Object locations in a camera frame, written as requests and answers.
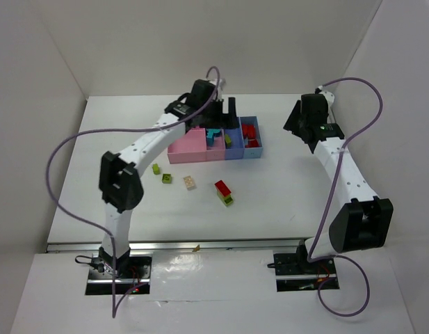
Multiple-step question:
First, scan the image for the red lego base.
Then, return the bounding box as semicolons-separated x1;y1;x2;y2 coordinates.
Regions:
242;124;249;139

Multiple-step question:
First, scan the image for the teal lego base brick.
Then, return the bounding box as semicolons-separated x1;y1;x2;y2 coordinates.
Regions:
207;133;216;147

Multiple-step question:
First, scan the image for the lime green lego brick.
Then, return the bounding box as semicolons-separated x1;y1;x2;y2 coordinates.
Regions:
152;164;161;175

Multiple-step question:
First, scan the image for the teal curved lego brick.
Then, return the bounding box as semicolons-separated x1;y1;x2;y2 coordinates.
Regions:
207;129;222;138

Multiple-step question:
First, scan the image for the red curved lego top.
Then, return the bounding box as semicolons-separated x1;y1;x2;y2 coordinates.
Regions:
246;139;260;148

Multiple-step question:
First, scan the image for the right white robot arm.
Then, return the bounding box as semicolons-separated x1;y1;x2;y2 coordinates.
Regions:
284;87;394;263

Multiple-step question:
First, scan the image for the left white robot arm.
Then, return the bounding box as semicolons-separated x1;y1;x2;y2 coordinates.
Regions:
99;79;238;276

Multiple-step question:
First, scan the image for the periwinkle blue bin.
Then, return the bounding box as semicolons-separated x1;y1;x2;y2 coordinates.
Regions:
224;127;245;160

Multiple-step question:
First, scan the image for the small pink bin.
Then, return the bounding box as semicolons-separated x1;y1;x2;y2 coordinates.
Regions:
207;129;226;161

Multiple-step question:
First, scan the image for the light blue bin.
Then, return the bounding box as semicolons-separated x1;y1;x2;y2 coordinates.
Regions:
239;116;263;159

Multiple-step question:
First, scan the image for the large pink bin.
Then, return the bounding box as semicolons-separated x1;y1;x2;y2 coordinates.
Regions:
167;128;207;164

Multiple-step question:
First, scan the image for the red curved lego brick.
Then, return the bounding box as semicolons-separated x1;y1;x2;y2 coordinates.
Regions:
214;180;232;198

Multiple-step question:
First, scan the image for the beige lego brick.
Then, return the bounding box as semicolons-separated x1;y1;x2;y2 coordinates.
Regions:
183;175;196;191

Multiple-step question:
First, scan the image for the lime green lego under red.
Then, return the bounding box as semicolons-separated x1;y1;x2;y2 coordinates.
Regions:
218;193;234;207

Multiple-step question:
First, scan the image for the green lego with stud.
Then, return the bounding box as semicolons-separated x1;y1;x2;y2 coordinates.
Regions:
161;173;172;184

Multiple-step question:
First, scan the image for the aluminium rail right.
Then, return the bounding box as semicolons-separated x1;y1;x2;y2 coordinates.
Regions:
319;91;337;123

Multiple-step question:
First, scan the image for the aluminium rail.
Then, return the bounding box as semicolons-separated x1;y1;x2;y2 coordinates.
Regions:
45;238;305;253
319;91;337;123

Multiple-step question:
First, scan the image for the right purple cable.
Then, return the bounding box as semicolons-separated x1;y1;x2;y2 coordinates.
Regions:
307;77;384;317

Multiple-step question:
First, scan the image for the purple cable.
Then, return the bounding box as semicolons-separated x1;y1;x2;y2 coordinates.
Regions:
46;66;224;319
307;77;384;317

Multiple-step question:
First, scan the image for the aluminium rail front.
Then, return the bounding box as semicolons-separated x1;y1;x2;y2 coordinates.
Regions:
45;238;305;253

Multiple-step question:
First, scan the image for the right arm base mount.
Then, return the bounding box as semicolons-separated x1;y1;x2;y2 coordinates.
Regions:
267;253;339;292

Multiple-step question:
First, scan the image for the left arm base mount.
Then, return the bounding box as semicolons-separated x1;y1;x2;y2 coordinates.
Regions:
74;255;152;296

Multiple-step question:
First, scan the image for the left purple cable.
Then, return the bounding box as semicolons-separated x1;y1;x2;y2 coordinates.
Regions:
46;66;224;319

